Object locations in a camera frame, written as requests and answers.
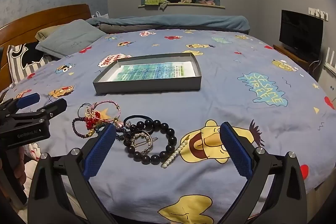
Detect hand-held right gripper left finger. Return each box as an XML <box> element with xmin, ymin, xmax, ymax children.
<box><xmin>28</xmin><ymin>123</ymin><xmax>117</xmax><ymax>224</ymax></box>

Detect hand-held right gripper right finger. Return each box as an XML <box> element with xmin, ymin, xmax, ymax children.
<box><xmin>219</xmin><ymin>122</ymin><xmax>307</xmax><ymax>224</ymax></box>

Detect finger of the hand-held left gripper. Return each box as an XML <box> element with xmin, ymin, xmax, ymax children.
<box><xmin>0</xmin><ymin>93</ymin><xmax>40</xmax><ymax>115</ymax></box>
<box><xmin>5</xmin><ymin>98</ymin><xmax>68</xmax><ymax>125</ymax></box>

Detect thin wire ring bracelet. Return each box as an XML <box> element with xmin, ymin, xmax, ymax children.
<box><xmin>78</xmin><ymin>102</ymin><xmax>92</xmax><ymax>119</ymax></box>

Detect purple bead bracelet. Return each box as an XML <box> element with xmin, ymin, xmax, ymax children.
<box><xmin>72</xmin><ymin>118</ymin><xmax>91</xmax><ymax>139</ymax></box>

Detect round pearl hair clip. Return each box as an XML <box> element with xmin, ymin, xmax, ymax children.
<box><xmin>129</xmin><ymin>130</ymin><xmax>159</xmax><ymax>155</ymax></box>

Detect pink cord bracelet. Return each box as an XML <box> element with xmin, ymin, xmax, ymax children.
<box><xmin>89</xmin><ymin>101</ymin><xmax>122</xmax><ymax>126</ymax></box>

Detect straight pearl hair clip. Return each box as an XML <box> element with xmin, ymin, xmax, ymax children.
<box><xmin>161</xmin><ymin>135</ymin><xmax>191</xmax><ymax>168</ymax></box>

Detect black bead bracelet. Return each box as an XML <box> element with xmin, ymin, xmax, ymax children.
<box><xmin>124</xmin><ymin>119</ymin><xmax>177</xmax><ymax>165</ymax></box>

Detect grey shallow cardboard box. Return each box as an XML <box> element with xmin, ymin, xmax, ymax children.
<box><xmin>93</xmin><ymin>52</ymin><xmax>202</xmax><ymax>95</ymax></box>

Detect person's left hand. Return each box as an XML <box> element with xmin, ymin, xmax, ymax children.
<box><xmin>12</xmin><ymin>147</ymin><xmax>27</xmax><ymax>189</ymax></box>

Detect black white striped pillow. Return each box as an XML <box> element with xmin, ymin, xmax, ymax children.
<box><xmin>7</xmin><ymin>42</ymin><xmax>53</xmax><ymax>84</ymax></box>

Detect blue cartoon printed bedsheet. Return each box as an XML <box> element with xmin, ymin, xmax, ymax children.
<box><xmin>0</xmin><ymin>28</ymin><xmax>336</xmax><ymax>224</ymax></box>

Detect beige pillow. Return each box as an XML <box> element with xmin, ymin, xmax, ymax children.
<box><xmin>35</xmin><ymin>25</ymin><xmax>66</xmax><ymax>42</ymax></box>

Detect grey-blue pillow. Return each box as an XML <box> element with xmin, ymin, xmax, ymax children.
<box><xmin>35</xmin><ymin>19</ymin><xmax>107</xmax><ymax>59</ymax></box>

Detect wooden headboard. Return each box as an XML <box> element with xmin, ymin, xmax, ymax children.
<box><xmin>0</xmin><ymin>4</ymin><xmax>92</xmax><ymax>85</ymax></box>

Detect printed paper sheet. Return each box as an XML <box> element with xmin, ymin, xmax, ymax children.
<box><xmin>108</xmin><ymin>61</ymin><xmax>196</xmax><ymax>82</ymax></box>

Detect grey blanket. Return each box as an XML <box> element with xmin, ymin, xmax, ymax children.
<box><xmin>98</xmin><ymin>23</ymin><xmax>158</xmax><ymax>33</ymax></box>

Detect wooden television stand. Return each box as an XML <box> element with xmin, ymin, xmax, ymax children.
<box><xmin>272</xmin><ymin>44</ymin><xmax>319</xmax><ymax>69</ymax></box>

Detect white router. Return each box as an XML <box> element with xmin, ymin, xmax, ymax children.
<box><xmin>324</xmin><ymin>47</ymin><xmax>336</xmax><ymax>71</ymax></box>

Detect black television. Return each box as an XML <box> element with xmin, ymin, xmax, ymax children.
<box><xmin>279</xmin><ymin>9</ymin><xmax>324</xmax><ymax>56</ymax></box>

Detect blue blanket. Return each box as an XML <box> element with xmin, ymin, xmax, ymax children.
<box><xmin>85</xmin><ymin>15</ymin><xmax>250</xmax><ymax>35</ymax></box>

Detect window sill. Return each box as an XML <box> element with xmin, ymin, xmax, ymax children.
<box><xmin>138</xmin><ymin>2</ymin><xmax>226</xmax><ymax>10</ymax></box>

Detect blue beaded bracelet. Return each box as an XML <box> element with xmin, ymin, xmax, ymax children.
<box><xmin>94</xmin><ymin>124</ymin><xmax>129</xmax><ymax>141</ymax></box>

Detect dark hair tie with star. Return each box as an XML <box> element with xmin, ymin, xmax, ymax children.
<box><xmin>123</xmin><ymin>115</ymin><xmax>153</xmax><ymax>132</ymax></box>

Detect white wall sockets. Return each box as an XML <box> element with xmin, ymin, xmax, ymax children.
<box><xmin>308</xmin><ymin>7</ymin><xmax>329</xmax><ymax>21</ymax></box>

